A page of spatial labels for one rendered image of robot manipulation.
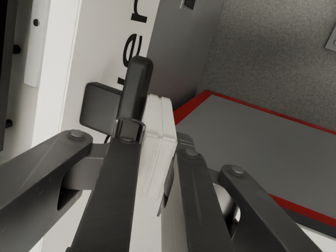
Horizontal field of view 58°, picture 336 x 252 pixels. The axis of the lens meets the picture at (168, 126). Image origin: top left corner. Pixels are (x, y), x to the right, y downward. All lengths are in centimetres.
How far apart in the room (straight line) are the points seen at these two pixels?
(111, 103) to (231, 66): 91
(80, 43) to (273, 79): 94
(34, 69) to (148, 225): 22
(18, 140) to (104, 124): 16
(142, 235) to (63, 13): 30
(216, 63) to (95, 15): 92
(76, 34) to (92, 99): 4
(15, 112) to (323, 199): 41
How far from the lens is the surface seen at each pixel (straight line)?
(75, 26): 17
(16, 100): 33
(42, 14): 28
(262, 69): 107
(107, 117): 18
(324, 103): 110
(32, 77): 29
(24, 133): 33
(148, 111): 15
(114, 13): 20
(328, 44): 107
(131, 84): 17
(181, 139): 15
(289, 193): 46
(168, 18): 53
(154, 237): 40
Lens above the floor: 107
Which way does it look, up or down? 68 degrees down
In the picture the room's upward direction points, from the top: 129 degrees counter-clockwise
